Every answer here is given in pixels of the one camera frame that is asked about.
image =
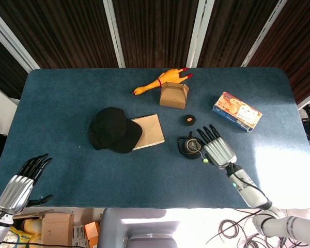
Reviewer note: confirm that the blue biscuit box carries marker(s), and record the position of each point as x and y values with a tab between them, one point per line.
235	109

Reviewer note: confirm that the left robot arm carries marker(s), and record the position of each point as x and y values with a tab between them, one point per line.
0	227

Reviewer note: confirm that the cardboard gable box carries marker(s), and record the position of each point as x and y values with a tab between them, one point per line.
173	99

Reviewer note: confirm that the black baseball cap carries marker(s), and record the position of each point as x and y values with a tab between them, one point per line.
111	131

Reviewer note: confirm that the white partition frame post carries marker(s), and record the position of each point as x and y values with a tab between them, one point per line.
114	33
199	33
13	46
264	33

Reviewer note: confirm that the yellow plastic bag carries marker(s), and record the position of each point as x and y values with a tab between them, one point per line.
28	227

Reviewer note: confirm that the yellow rubber chicken toy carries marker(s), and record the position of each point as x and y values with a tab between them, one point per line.
165	78

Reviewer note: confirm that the small orange box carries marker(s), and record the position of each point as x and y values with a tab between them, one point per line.
91	232

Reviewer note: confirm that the grey robot torso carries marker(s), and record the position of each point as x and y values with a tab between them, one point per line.
139	227

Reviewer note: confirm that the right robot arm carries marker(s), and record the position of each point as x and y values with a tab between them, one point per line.
250	193

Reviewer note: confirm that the brown kraft notebook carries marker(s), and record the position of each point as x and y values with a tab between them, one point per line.
152	131

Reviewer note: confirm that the blue tablecloth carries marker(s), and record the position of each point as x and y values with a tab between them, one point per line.
118	175

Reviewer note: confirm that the dark brown slatted panel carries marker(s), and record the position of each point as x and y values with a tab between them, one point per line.
299	46
235	31
155	31
62	31

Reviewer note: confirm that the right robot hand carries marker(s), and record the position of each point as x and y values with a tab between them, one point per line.
219	152

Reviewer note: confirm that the brown cardboard carton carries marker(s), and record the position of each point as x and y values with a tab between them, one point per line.
56	230

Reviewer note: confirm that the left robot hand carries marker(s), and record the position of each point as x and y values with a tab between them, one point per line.
16	188

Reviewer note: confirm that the black round lidded container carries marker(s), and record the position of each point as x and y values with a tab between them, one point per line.
186	152

